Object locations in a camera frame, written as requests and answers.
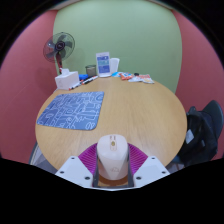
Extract blue patterned mouse pad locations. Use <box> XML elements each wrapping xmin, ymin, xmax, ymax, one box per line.
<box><xmin>36</xmin><ymin>90</ymin><xmax>105</xmax><ymax>132</ymax></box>

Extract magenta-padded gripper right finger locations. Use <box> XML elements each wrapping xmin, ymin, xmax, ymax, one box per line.
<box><xmin>128</xmin><ymin>143</ymin><xmax>171</xmax><ymax>188</ymax></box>

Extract white tissue box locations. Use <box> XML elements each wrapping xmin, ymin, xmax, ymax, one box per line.
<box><xmin>54</xmin><ymin>67</ymin><xmax>81</xmax><ymax>91</ymax></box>

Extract orange snack packet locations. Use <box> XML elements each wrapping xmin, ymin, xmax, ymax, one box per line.
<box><xmin>119</xmin><ymin>71</ymin><xmax>134</xmax><ymax>81</ymax></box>

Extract standing fan with red pole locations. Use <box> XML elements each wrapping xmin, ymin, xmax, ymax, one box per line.
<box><xmin>42</xmin><ymin>31</ymin><xmax>76</xmax><ymax>76</ymax></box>

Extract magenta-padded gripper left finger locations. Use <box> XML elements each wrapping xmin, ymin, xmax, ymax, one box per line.
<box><xmin>54</xmin><ymin>143</ymin><xmax>100</xmax><ymax>188</ymax></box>

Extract beige computer mouse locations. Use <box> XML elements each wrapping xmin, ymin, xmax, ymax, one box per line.
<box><xmin>96</xmin><ymin>133</ymin><xmax>130</xmax><ymax>181</ymax></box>

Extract blue and white sign stand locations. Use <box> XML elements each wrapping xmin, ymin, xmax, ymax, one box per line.
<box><xmin>95</xmin><ymin>51</ymin><xmax>112</xmax><ymax>78</ymax></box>

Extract black chair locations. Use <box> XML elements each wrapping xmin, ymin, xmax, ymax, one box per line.
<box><xmin>173</xmin><ymin>99</ymin><xmax>224</xmax><ymax>168</ymax></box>

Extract dark glass cup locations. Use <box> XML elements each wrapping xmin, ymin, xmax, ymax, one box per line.
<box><xmin>85</xmin><ymin>64</ymin><xmax>97</xmax><ymax>78</ymax></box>

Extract white snack packets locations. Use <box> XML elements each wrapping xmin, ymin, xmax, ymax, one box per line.
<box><xmin>128</xmin><ymin>73</ymin><xmax>155</xmax><ymax>85</ymax></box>

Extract black backpack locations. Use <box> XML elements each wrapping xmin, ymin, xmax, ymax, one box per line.
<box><xmin>178</xmin><ymin>105</ymin><xmax>219</xmax><ymax>168</ymax></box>

